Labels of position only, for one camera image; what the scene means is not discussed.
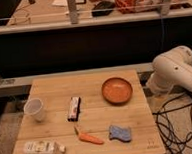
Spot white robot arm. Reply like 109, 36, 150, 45
146, 45, 192, 96

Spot black floor cables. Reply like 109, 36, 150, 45
150, 91, 192, 154

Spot black white rectangular box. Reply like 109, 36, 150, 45
67, 97, 81, 122

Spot orange basket on shelf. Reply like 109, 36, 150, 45
115, 0, 136, 14

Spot clear plastic bottle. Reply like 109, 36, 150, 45
23, 140, 66, 154

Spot white plastic cup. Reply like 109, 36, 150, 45
24, 98, 45, 122

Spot orange ceramic bowl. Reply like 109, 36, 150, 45
101, 77, 133, 105

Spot black object on shelf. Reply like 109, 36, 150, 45
91, 0, 115, 17

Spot white paper sheet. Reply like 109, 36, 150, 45
52, 0, 68, 7

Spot wooden cutting board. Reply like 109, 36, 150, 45
12, 70, 166, 154

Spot orange toy carrot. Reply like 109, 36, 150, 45
74, 126, 105, 145

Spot grey metal post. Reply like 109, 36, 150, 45
67, 0, 78, 24

